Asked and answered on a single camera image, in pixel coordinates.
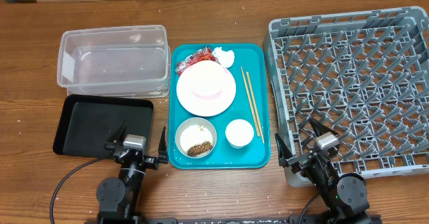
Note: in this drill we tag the grey bowl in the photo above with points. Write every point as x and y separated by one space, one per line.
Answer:
196 121

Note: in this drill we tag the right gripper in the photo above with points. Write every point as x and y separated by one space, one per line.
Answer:
309 157

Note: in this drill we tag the white napkin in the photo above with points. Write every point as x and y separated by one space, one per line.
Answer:
225 58

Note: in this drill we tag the clear plastic waste bin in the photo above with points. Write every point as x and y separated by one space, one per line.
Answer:
125 61

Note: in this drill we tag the rice and food scraps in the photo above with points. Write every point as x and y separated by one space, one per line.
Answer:
196 140

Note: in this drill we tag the grey dishwasher rack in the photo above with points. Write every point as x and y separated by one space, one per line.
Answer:
363 74

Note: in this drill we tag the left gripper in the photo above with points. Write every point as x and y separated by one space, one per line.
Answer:
152 162

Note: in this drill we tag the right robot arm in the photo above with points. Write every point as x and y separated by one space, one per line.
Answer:
345 196

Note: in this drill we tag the white cup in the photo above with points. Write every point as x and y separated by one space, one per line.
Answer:
239 133

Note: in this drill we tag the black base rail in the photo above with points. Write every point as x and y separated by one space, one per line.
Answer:
292 219

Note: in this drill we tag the teal plastic serving tray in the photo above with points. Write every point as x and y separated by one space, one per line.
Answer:
224 156

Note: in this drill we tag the large white round plate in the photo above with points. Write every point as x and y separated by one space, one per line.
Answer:
206 89

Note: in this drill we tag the black food waste tray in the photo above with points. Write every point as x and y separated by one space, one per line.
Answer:
87 121

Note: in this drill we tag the red snack wrapper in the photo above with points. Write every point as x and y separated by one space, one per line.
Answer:
198 56

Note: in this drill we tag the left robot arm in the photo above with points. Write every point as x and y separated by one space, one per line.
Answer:
118 196

